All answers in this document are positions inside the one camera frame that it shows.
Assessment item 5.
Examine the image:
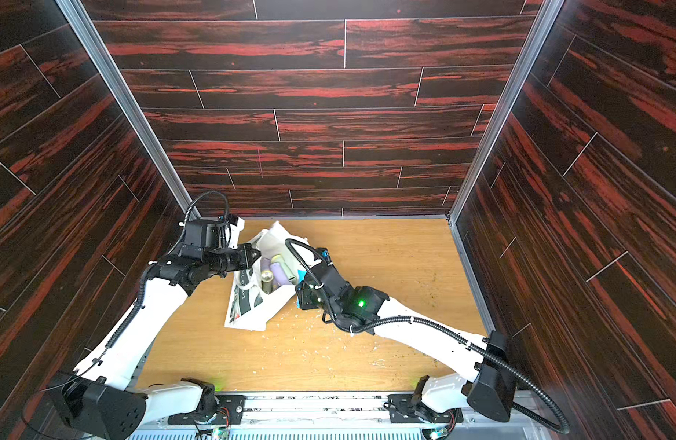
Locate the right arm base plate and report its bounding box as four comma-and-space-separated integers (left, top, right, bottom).
383, 393, 464, 425

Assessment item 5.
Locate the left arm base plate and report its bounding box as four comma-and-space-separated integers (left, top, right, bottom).
167, 394, 246, 428

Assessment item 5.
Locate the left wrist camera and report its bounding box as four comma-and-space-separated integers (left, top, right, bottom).
181, 214, 240, 249

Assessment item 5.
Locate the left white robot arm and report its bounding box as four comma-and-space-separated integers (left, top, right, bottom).
47, 243, 261, 439

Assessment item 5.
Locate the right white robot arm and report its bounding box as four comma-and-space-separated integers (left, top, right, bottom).
285, 238, 571, 435

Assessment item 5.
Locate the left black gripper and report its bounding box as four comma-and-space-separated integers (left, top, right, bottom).
204, 243, 264, 278

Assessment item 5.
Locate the white floral canvas tote bag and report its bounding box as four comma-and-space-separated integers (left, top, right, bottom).
224, 221, 307, 331

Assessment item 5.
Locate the aluminium front rail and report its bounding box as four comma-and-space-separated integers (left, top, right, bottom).
117, 392, 551, 439

